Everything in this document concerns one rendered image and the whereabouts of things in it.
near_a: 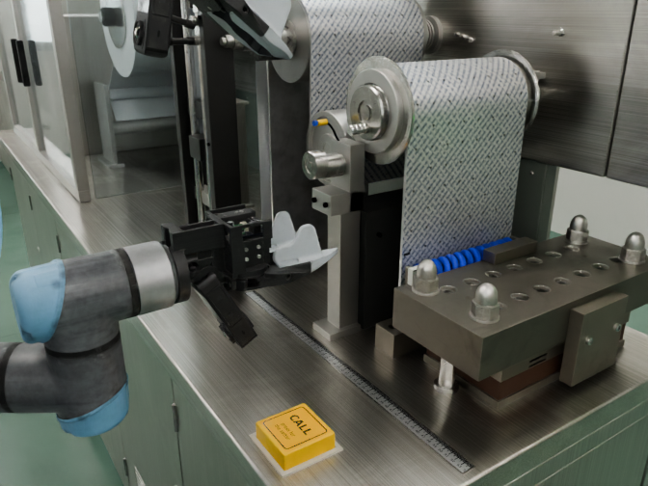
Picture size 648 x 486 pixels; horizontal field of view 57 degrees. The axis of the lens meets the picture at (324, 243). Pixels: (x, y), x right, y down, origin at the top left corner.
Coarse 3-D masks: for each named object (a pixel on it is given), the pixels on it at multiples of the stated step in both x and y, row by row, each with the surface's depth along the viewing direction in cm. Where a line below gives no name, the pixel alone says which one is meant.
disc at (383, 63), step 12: (372, 60) 81; (384, 60) 79; (396, 72) 78; (408, 84) 77; (408, 96) 77; (408, 108) 77; (408, 120) 78; (408, 132) 78; (396, 144) 80; (408, 144) 79; (372, 156) 85; (384, 156) 83; (396, 156) 81
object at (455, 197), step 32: (416, 160) 81; (448, 160) 85; (480, 160) 88; (512, 160) 92; (416, 192) 83; (448, 192) 87; (480, 192) 90; (512, 192) 95; (416, 224) 85; (448, 224) 89; (480, 224) 93; (416, 256) 87
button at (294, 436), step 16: (272, 416) 72; (288, 416) 72; (304, 416) 72; (256, 432) 71; (272, 432) 69; (288, 432) 69; (304, 432) 69; (320, 432) 69; (272, 448) 68; (288, 448) 67; (304, 448) 67; (320, 448) 69; (288, 464) 66
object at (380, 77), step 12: (360, 72) 83; (372, 72) 80; (384, 72) 79; (360, 84) 83; (384, 84) 79; (396, 84) 78; (348, 96) 86; (396, 96) 77; (348, 108) 86; (396, 108) 78; (348, 120) 87; (396, 120) 78; (396, 132) 79; (372, 144) 83; (384, 144) 81
